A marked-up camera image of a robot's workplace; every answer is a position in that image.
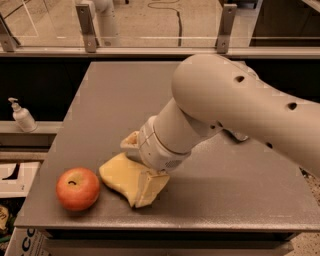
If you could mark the right metal rail bracket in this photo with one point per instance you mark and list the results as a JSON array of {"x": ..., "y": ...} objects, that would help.
[{"x": 225, "y": 28}]

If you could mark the white cardboard box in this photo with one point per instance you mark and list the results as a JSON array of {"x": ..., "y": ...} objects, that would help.
[{"x": 16, "y": 178}]

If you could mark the left metal rail bracket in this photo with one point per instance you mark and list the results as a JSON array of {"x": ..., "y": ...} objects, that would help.
[{"x": 84, "y": 13}]

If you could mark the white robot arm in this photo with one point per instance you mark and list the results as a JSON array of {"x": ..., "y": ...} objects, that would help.
[{"x": 211, "y": 93}]

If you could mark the yellow sponge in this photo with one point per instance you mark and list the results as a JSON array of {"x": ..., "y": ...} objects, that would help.
[{"x": 124, "y": 176}]

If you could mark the metal rail bracket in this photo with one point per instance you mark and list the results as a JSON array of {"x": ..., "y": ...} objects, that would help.
[
  {"x": 225, "y": 28},
  {"x": 84, "y": 13}
]

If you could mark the white printed box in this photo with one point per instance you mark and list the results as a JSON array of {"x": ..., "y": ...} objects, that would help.
[{"x": 26, "y": 242}]

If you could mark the silver blue soda can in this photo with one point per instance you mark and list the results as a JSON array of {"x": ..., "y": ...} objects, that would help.
[{"x": 238, "y": 136}]

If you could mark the red apple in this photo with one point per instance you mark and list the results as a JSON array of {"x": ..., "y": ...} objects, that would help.
[{"x": 77, "y": 189}]

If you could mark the white pole base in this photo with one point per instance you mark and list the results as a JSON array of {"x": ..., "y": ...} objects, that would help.
[{"x": 107, "y": 24}]

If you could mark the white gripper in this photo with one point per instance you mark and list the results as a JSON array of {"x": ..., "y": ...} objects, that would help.
[{"x": 154, "y": 150}]

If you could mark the far left metal bracket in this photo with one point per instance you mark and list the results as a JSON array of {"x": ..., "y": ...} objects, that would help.
[{"x": 8, "y": 42}]

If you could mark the white pump dispenser bottle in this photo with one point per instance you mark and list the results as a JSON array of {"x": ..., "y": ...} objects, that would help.
[{"x": 22, "y": 116}]

